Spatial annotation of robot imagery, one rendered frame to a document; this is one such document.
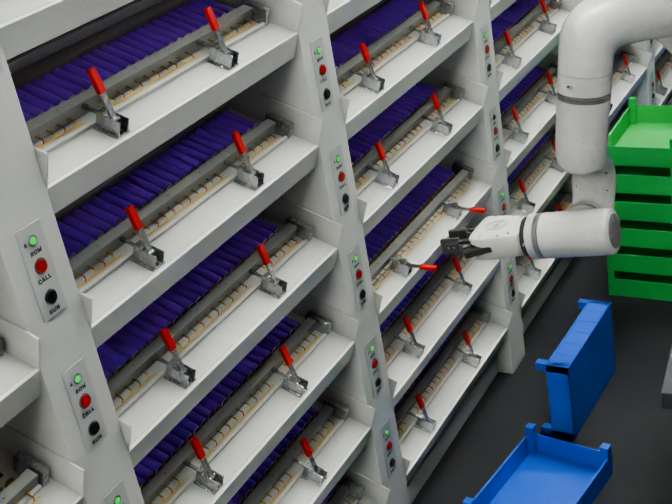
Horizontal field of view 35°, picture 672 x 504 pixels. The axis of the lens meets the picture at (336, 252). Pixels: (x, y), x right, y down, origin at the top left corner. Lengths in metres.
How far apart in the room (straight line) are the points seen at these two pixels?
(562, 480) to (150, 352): 1.15
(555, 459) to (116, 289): 1.33
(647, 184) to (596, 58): 1.16
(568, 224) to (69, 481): 0.97
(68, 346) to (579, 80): 0.93
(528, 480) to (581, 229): 0.74
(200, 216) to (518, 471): 1.15
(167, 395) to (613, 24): 0.91
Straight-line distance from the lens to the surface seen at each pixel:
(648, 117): 3.20
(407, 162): 2.21
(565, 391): 2.51
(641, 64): 3.87
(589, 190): 2.02
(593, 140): 1.87
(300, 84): 1.82
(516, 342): 2.82
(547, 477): 2.48
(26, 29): 1.33
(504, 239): 1.98
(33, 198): 1.33
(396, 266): 2.20
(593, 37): 1.81
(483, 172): 2.56
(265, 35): 1.76
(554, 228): 1.95
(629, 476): 2.49
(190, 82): 1.59
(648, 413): 2.67
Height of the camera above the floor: 1.58
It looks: 26 degrees down
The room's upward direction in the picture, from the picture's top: 11 degrees counter-clockwise
